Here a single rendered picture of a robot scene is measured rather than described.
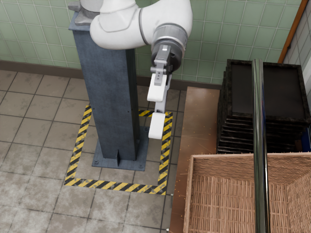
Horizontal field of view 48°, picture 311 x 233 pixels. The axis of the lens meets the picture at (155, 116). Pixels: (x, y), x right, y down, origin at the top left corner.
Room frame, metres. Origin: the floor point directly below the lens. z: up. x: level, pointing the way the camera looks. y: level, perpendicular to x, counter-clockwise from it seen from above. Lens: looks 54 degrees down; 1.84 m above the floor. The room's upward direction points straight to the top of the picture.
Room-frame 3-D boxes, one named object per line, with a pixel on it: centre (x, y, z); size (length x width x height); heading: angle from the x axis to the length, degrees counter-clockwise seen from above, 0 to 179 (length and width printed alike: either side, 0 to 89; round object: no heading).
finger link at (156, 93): (0.47, 0.00, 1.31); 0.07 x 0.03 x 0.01; 171
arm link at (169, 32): (0.67, -0.03, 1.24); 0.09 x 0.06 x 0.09; 81
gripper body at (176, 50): (0.60, -0.02, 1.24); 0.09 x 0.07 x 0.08; 171
